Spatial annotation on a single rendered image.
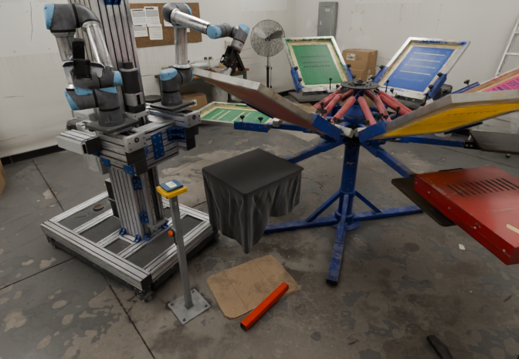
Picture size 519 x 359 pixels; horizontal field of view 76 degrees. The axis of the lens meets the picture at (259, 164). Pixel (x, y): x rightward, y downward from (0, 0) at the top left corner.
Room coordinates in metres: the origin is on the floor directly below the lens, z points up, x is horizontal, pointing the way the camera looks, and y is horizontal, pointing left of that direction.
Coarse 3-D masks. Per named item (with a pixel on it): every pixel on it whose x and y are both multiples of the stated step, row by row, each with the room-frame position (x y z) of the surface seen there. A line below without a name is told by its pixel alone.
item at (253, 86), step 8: (192, 72) 1.97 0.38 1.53; (200, 72) 1.92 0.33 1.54; (208, 72) 1.87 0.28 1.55; (216, 80) 1.81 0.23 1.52; (224, 80) 1.73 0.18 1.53; (232, 80) 1.69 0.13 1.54; (240, 80) 1.65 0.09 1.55; (248, 80) 1.61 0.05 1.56; (248, 88) 1.59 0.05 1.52; (256, 88) 1.54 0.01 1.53; (264, 88) 1.56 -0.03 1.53; (264, 96) 1.60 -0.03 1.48; (272, 96) 1.59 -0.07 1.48; (280, 96) 1.63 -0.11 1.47; (280, 104) 1.64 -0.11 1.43; (288, 104) 1.67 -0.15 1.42; (264, 112) 2.32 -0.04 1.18; (296, 112) 1.71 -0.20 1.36; (304, 112) 1.75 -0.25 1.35; (312, 120) 1.80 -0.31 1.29
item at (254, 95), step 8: (240, 88) 1.70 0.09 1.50; (248, 96) 1.86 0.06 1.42; (256, 96) 1.72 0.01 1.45; (264, 104) 1.91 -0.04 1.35; (272, 104) 1.77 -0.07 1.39; (280, 112) 1.93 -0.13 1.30; (288, 112) 1.79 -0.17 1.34; (296, 120) 2.01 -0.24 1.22; (304, 120) 1.84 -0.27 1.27; (312, 128) 2.03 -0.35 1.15
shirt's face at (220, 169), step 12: (240, 156) 2.06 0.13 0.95; (252, 156) 2.06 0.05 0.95; (264, 156) 2.06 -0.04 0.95; (276, 156) 2.05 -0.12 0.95; (204, 168) 1.88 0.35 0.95; (216, 168) 1.88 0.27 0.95; (228, 168) 1.88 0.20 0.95; (240, 168) 1.87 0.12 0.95; (252, 168) 1.87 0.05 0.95; (264, 168) 1.87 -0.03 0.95; (276, 168) 1.87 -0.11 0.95; (288, 168) 1.86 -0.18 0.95; (300, 168) 1.86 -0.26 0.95; (228, 180) 1.72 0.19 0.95; (240, 180) 1.72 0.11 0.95; (252, 180) 1.72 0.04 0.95; (264, 180) 1.72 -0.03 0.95
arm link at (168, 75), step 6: (162, 72) 2.30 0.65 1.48; (168, 72) 2.29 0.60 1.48; (174, 72) 2.30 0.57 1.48; (162, 78) 2.28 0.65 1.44; (168, 78) 2.27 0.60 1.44; (174, 78) 2.29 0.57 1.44; (180, 78) 2.34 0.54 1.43; (162, 84) 2.28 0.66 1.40; (168, 84) 2.27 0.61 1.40; (174, 84) 2.28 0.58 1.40; (180, 84) 2.35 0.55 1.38; (168, 90) 2.27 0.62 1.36; (174, 90) 2.28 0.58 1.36
